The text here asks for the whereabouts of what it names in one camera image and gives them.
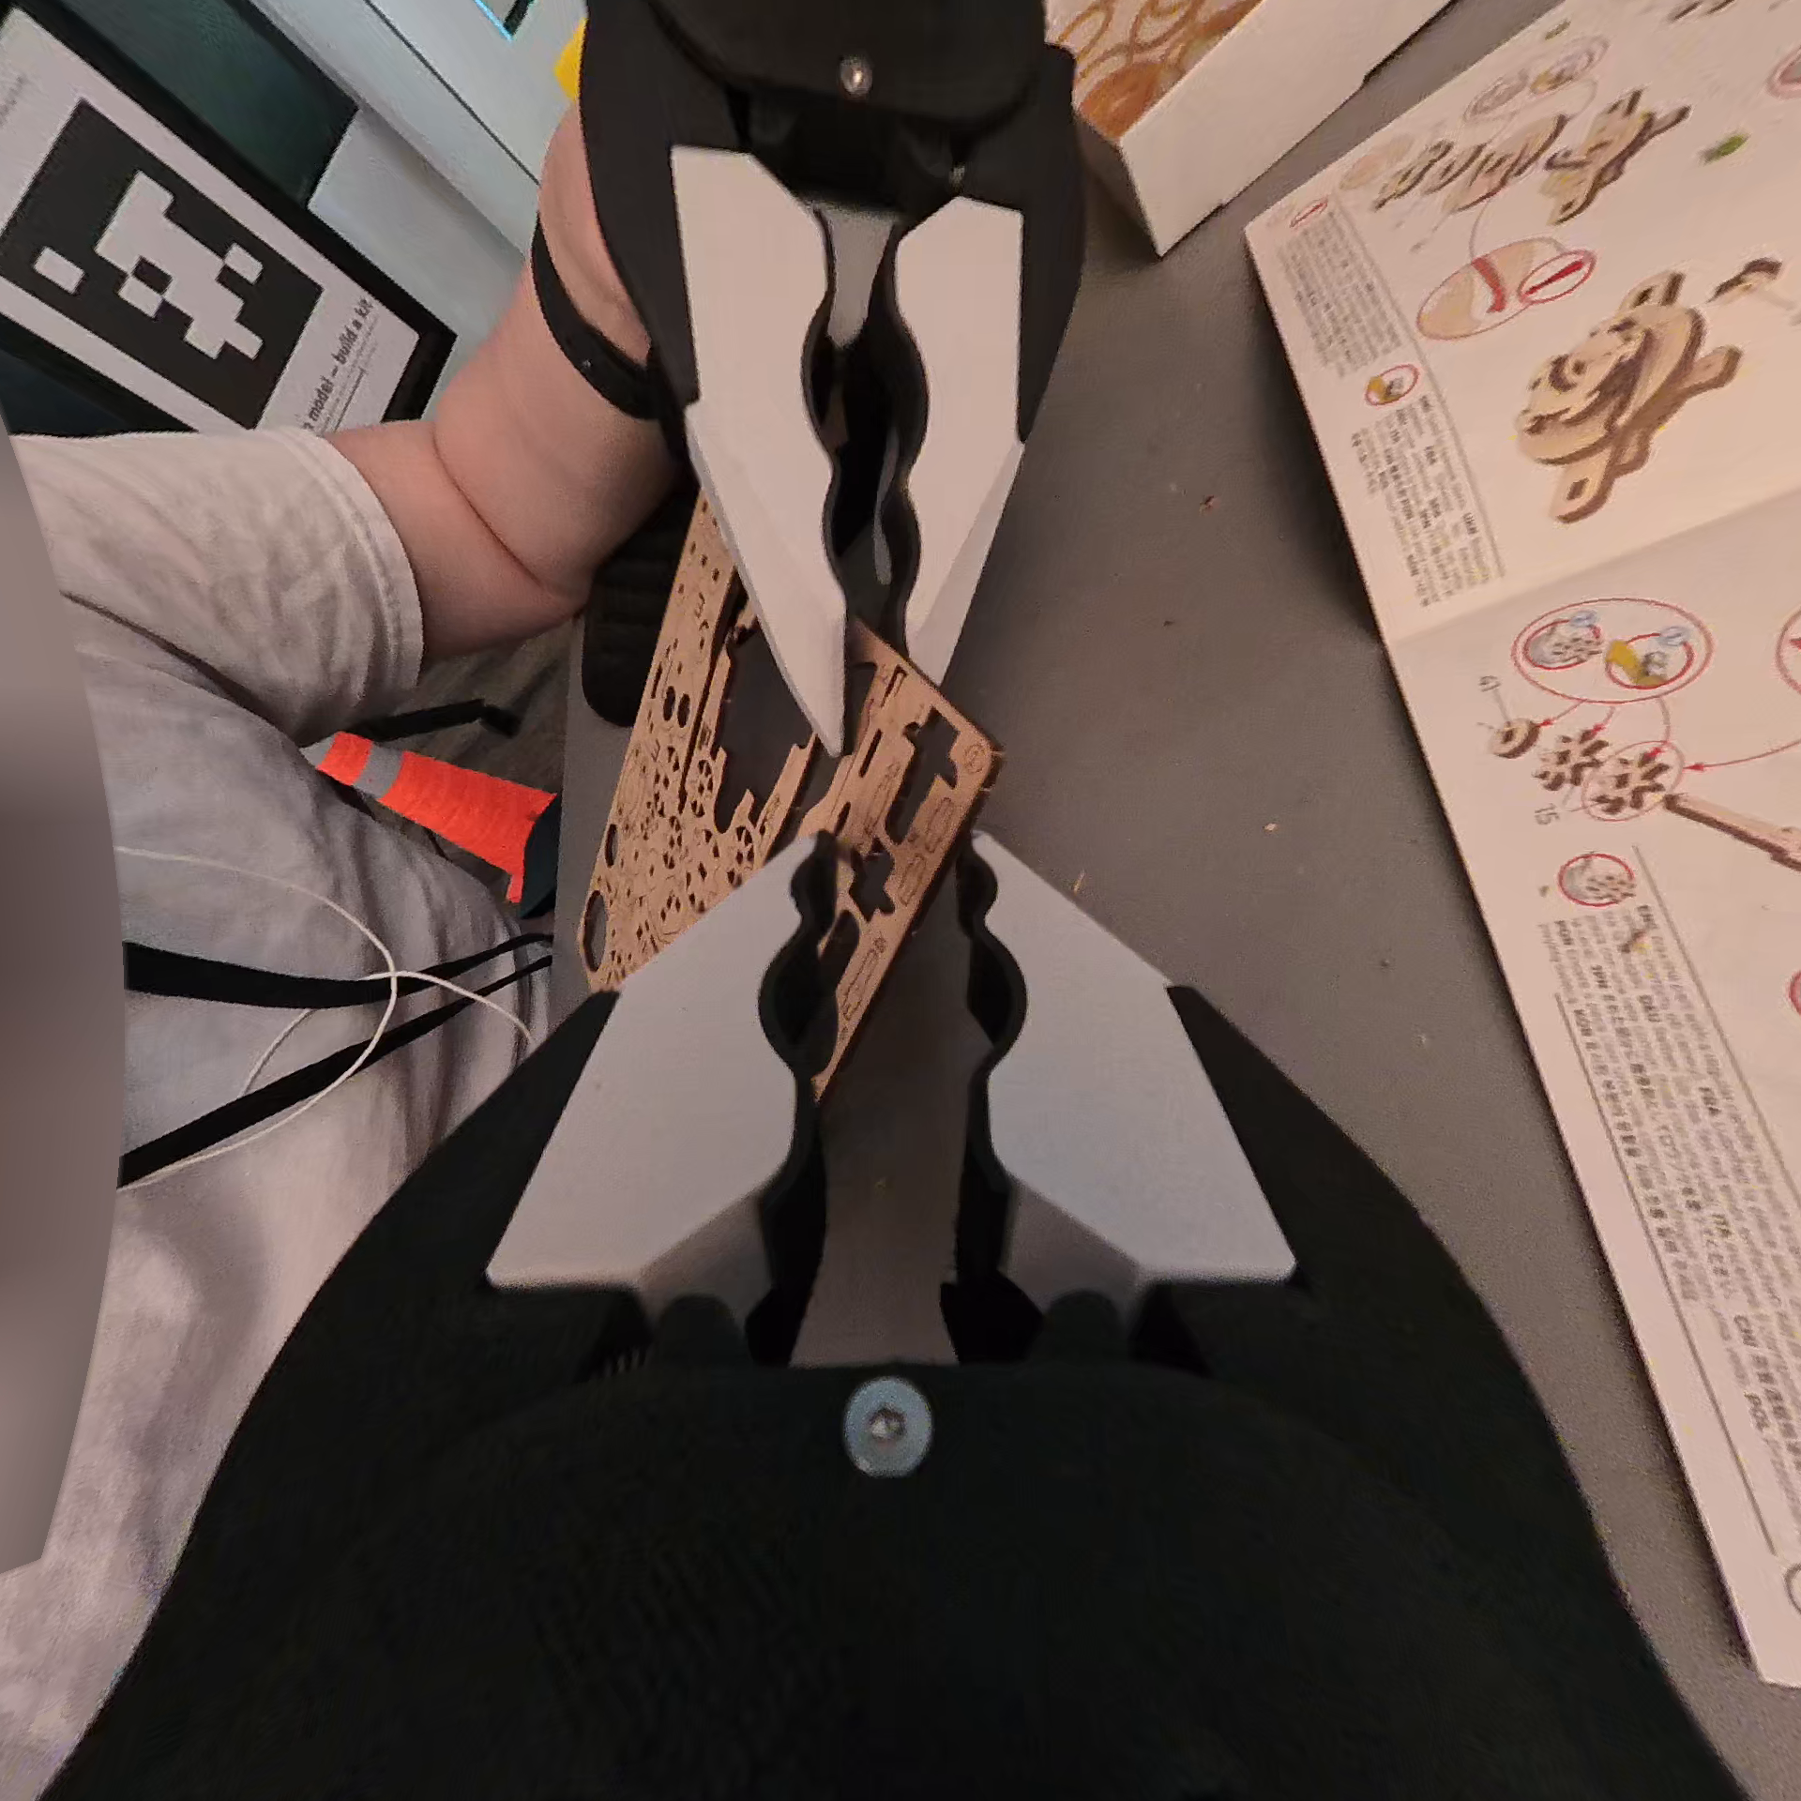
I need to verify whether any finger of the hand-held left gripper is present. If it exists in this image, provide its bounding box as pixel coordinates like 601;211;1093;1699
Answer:
857;192;1037;664
668;143;883;761

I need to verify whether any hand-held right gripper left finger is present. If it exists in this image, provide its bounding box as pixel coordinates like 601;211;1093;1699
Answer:
482;831;838;1363

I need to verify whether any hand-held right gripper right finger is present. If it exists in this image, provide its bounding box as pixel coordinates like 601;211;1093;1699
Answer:
938;831;1299;1363

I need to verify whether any wooden parts sheet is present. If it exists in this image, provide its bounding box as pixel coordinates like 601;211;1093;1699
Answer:
570;489;1005;1109

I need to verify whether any person's left hand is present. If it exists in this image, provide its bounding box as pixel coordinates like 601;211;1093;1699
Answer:
432;96;681;620

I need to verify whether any orange tool with grey band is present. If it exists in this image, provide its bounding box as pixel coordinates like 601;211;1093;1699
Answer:
311;730;559;908

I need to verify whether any person's light grey clothing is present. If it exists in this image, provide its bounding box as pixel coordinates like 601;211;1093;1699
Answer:
0;606;595;1801

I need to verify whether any white teal box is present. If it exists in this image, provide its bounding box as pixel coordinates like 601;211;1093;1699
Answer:
183;0;592;259

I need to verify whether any printed instruction sheet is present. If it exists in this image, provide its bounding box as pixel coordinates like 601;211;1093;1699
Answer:
1240;0;1801;1685

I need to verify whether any black white tag board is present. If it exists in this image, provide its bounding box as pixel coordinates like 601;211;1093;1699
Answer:
0;0;462;438

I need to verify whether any white box with ring print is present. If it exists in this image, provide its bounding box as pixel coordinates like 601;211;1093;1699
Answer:
1048;0;1459;258

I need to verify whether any thin white cord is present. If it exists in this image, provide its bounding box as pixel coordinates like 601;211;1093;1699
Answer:
113;847;539;1114

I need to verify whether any black strap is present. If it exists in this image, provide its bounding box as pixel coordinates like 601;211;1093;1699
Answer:
121;940;553;1012
118;970;543;1189

